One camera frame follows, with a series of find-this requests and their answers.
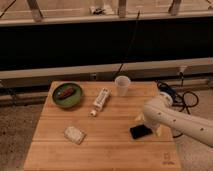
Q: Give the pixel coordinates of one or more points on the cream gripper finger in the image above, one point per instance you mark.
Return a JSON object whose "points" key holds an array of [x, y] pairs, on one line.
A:
{"points": [[158, 131], [140, 117]]}

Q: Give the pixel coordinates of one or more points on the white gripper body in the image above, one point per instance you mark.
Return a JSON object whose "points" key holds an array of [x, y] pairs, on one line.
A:
{"points": [[151, 121]]}

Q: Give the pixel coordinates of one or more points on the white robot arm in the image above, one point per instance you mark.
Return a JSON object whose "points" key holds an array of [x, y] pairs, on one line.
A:
{"points": [[157, 111]]}

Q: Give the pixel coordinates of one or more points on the white sponge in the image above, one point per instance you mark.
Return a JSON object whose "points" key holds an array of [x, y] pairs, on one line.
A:
{"points": [[74, 134]]}

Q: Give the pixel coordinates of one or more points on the blue object on floor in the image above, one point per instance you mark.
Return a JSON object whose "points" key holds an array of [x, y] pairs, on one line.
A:
{"points": [[169, 91]]}

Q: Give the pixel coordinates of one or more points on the translucent plastic cup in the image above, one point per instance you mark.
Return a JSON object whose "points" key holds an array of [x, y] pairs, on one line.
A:
{"points": [[122, 84]]}

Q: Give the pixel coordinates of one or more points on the white toothpaste tube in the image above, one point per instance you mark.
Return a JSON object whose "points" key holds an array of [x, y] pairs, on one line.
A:
{"points": [[99, 102]]}

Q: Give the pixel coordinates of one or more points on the green plate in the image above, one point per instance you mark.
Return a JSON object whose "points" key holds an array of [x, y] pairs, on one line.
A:
{"points": [[70, 101]]}

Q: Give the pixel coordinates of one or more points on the red sausage on plate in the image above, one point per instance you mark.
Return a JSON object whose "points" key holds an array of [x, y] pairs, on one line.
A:
{"points": [[66, 93]]}

